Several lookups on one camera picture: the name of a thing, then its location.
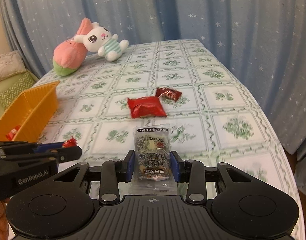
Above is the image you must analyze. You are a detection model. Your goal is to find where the red candy in tray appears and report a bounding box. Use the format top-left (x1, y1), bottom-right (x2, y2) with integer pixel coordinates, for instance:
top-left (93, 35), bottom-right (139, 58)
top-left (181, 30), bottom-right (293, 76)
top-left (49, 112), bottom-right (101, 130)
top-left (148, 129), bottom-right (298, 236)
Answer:
top-left (6, 126), bottom-right (20, 141)

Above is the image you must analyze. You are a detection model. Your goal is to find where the small red candy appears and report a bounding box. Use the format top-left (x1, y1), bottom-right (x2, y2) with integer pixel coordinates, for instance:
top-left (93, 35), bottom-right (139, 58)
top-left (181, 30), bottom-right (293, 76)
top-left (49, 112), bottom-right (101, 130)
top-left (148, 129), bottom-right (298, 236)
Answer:
top-left (62, 137), bottom-right (77, 148)

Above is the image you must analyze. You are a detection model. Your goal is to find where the green floral tablecloth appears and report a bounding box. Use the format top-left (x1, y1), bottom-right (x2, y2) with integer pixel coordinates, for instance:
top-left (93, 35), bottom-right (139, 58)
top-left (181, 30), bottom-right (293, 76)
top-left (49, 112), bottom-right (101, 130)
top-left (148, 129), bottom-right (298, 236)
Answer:
top-left (8, 38), bottom-right (306, 240)

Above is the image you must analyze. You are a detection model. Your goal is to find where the orange plastic tray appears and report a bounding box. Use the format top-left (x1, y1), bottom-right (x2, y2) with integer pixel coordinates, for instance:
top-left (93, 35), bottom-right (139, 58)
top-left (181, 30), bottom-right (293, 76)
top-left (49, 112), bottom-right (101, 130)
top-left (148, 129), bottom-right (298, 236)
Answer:
top-left (0, 81), bottom-right (60, 142)

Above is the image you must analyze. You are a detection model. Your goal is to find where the beige embroidered pillow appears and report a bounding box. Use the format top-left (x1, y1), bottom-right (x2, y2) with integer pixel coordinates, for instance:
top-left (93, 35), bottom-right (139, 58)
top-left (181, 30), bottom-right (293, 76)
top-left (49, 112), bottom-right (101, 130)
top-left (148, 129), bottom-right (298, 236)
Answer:
top-left (0, 50), bottom-right (27, 81)

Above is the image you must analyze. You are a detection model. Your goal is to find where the green zigzag cushion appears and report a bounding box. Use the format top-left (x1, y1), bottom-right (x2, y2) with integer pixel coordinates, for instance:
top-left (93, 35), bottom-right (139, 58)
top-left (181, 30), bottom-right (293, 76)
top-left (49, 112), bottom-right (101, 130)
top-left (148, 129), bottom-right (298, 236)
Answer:
top-left (0, 71), bottom-right (38, 110)

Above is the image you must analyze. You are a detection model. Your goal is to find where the pink green star plush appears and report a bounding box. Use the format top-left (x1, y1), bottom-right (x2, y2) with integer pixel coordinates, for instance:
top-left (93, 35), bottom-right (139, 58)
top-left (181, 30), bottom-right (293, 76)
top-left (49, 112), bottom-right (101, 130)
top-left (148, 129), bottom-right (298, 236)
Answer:
top-left (52, 17), bottom-right (93, 77)

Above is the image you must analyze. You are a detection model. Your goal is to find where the blue star curtain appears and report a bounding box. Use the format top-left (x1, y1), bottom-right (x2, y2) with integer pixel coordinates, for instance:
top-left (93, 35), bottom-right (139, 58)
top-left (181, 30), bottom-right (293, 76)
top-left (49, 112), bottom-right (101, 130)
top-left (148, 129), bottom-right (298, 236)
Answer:
top-left (0, 0), bottom-right (306, 154)

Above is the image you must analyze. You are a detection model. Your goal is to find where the large red snack packet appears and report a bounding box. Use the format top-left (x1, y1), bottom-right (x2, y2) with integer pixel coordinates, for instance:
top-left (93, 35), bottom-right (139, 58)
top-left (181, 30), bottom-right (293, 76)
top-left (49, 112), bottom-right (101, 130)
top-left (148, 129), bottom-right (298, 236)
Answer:
top-left (127, 96), bottom-right (167, 119)

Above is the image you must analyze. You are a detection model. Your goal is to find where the dark red candy wrapper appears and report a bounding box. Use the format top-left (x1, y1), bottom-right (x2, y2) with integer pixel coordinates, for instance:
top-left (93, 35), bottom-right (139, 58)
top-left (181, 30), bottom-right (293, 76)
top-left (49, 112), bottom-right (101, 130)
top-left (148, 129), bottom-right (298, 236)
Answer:
top-left (155, 87), bottom-right (182, 102)

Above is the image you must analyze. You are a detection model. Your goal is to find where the left hand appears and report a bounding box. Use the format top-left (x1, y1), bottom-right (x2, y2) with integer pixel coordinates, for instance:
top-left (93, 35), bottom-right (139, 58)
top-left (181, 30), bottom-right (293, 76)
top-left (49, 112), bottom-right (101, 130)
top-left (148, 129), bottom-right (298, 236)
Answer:
top-left (0, 198), bottom-right (10, 240)

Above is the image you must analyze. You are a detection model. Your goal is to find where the clear dark snack packet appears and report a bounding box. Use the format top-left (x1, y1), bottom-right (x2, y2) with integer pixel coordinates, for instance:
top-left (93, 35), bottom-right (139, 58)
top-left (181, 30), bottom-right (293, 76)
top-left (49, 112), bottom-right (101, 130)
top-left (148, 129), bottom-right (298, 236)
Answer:
top-left (129, 125), bottom-right (177, 196)

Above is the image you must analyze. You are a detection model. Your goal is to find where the white bunny plush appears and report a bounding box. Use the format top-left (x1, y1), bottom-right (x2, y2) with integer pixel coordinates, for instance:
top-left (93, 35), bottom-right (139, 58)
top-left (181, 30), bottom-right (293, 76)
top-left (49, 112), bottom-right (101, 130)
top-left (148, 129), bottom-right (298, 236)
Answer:
top-left (74, 22), bottom-right (129, 62)

